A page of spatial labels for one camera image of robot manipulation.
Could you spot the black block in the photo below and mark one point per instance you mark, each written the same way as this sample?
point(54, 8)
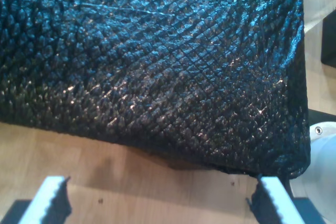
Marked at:
point(329, 37)

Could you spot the black bubble mat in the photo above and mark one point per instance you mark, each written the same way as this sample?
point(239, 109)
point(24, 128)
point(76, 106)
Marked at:
point(157, 64)

